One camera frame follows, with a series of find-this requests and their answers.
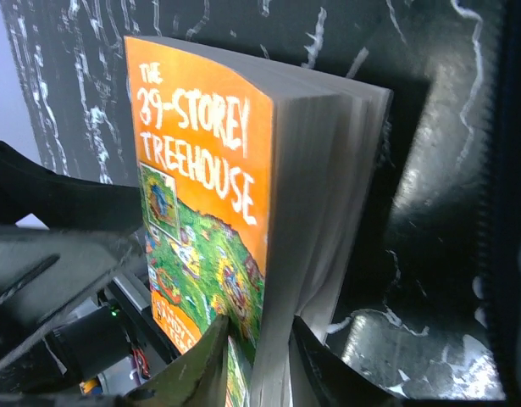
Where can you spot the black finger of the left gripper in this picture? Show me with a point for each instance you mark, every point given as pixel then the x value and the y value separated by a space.
pixel 63 202
pixel 44 275

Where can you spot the orange Treehouse book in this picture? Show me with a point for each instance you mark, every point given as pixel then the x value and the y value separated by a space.
pixel 253 175

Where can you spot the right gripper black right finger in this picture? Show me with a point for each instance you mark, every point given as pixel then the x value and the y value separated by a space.
pixel 319 378

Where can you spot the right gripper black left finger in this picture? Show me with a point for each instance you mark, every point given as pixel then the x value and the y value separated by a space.
pixel 196 378

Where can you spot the navy blue student backpack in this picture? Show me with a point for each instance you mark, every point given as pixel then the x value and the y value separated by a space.
pixel 500 224

